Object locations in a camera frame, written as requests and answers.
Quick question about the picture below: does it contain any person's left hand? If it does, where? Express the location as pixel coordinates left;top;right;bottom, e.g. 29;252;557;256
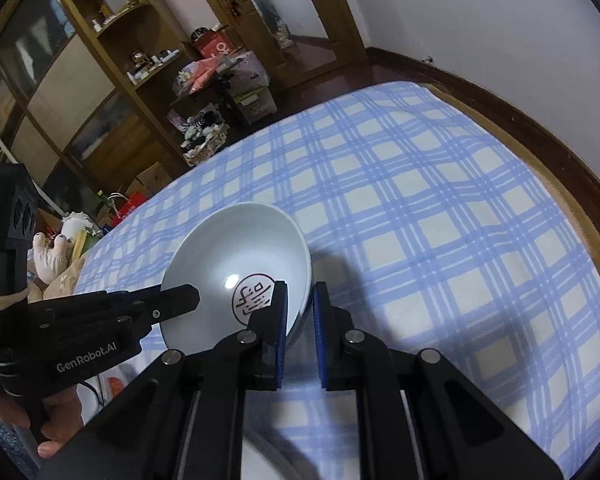
0;390;87;460

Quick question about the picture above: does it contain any white cherry print plate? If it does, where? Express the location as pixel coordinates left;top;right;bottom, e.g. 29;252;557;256
240;432;307;480

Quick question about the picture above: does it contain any woven basket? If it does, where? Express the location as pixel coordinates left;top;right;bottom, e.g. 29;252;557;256
181;119;229;167

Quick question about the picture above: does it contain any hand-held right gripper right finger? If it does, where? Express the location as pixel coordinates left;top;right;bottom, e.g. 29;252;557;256
314;281;566;480

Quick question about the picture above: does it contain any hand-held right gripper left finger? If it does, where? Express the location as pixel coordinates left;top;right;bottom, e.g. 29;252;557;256
35;280;290;480

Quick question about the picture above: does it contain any clear storage box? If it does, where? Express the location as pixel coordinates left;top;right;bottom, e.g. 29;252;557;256
229;84;279;124

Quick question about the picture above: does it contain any small dark table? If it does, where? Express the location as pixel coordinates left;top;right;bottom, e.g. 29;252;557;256
169;66;262;127

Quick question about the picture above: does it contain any red box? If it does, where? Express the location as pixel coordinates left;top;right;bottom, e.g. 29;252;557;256
194;26;234;62

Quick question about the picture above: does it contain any wooden wardrobe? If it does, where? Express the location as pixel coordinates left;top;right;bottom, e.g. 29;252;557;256
0;0;261;213

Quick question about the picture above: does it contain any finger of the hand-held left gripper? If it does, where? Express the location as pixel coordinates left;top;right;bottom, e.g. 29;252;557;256
100;284;201;325

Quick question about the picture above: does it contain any black cable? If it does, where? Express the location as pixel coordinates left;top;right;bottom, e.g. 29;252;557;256
81;381;107;412

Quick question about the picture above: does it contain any wooden door with mirror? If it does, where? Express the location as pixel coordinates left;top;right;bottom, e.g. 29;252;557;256
180;0;369;87

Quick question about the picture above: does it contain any white plush duck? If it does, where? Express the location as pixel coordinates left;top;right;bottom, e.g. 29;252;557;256
31;211;99;282

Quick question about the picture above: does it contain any small cardboard box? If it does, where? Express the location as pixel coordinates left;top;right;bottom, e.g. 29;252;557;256
134;161;174;197

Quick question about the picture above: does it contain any blue checked cloth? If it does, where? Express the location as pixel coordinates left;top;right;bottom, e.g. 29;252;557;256
72;80;600;480

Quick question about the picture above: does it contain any white plastic bag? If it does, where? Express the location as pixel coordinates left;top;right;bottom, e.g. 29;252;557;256
219;49;272;92

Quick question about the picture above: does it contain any red paper bag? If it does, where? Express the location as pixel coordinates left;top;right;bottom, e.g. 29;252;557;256
106;190;149;222

